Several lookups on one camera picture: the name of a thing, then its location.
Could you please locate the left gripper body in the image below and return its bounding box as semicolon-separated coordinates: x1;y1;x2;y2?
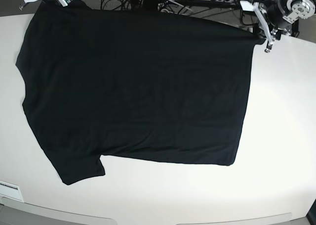
254;2;280;41

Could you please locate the black T-shirt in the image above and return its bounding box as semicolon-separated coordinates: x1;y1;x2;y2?
16;0;264;185

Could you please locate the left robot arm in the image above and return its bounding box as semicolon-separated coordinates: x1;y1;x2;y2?
253;0;316;53

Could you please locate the white label plate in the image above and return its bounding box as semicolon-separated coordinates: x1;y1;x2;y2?
0;181;24;203

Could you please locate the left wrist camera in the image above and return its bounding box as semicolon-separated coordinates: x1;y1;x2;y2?
239;0;255;12

